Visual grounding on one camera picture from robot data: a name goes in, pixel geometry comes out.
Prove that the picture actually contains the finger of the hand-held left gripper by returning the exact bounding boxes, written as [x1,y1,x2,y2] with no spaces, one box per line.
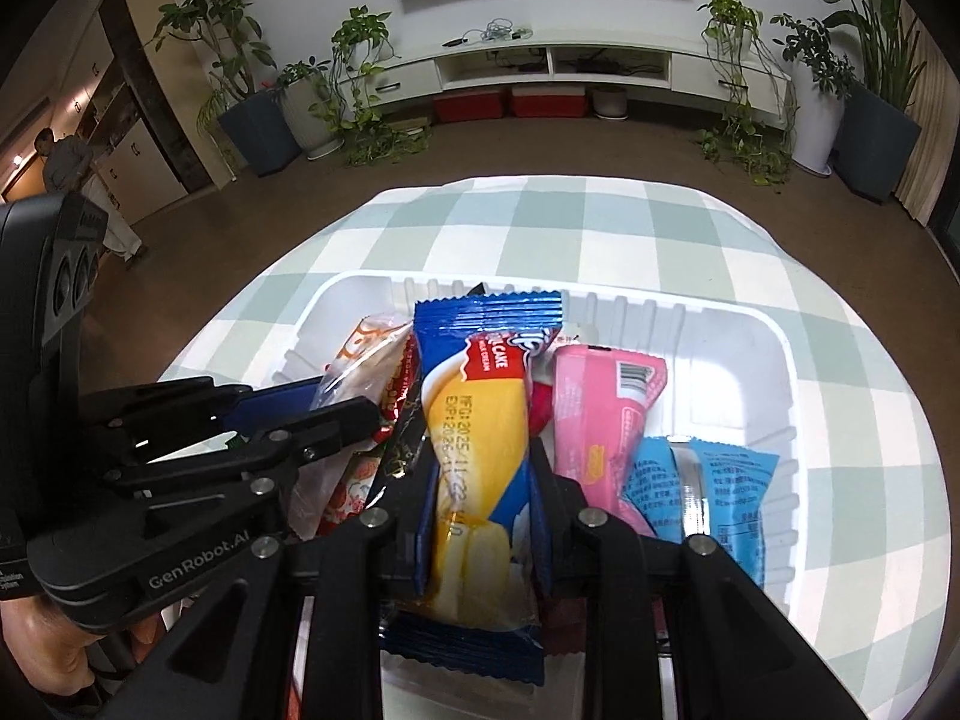
[79,381,331,451]
[105,396,381,500]

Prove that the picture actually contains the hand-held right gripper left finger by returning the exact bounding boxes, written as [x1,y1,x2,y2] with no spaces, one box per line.
[112,457,443,720]

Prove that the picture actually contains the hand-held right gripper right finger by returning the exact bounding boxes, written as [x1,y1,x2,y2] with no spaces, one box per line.
[527,435,848,720]

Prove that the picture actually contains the clear packet with orange print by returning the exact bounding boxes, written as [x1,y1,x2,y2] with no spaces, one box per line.
[289,313,415,541]

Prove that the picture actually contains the red gold foil snack packet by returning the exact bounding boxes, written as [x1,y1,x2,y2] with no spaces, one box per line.
[379,334,421,428]

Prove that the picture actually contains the blue and yellow cake packet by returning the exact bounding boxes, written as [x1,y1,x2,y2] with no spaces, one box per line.
[379,289,565,687]

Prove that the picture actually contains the red chocolate ball bag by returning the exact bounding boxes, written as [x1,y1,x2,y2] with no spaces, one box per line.
[527,381,560,437]

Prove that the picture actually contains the white plastic tray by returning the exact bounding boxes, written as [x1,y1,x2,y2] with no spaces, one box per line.
[271,270,807,720]

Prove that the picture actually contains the person's left hand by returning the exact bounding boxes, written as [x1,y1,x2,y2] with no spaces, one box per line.
[0,600,106,719]

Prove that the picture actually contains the small red white snack packet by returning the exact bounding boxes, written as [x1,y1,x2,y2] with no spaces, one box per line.
[322,457,391,537]

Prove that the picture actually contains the pink snack packet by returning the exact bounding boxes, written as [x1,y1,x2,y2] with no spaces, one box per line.
[553,343,668,537]

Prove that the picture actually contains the light blue snack packet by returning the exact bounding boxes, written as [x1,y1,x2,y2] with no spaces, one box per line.
[621,435,781,593]

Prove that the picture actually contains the leafy plant in navy pot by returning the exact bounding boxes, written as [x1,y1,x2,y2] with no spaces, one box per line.
[154,0,301,178]

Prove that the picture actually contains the white cupboards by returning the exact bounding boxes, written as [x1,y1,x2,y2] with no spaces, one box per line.
[71,52,188,230]

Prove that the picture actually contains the bushy plant in white pot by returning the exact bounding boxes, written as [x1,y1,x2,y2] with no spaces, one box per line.
[274,58,347,160]

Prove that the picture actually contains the trailing vine plant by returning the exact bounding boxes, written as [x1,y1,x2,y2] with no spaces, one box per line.
[696,0,794,185]
[330,6,434,167]

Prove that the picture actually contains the red storage box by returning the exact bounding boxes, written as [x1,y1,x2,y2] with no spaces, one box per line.
[433,88,506,124]
[511,85,587,119]

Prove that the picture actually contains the white television cabinet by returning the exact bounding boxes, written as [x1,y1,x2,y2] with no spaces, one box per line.
[337,36,796,122]

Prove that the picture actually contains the small-leaf shrub in white pot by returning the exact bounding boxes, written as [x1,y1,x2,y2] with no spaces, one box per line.
[771,13,857,175]

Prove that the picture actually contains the broad-leaf plant in navy pot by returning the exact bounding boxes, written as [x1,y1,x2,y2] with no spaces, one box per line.
[814,0,925,202]

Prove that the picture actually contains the beige curtain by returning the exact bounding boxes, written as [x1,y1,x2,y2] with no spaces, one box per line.
[892,37,957,230]

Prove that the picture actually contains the tangle of cables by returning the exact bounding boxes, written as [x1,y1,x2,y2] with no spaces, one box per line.
[441,17,535,47]

